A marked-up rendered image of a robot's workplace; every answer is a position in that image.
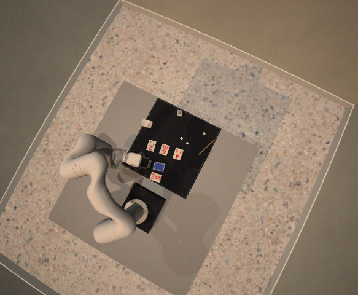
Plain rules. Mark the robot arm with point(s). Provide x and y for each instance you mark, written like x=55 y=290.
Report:
x=93 y=156

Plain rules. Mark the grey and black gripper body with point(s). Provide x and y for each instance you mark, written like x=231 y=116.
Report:
x=133 y=159

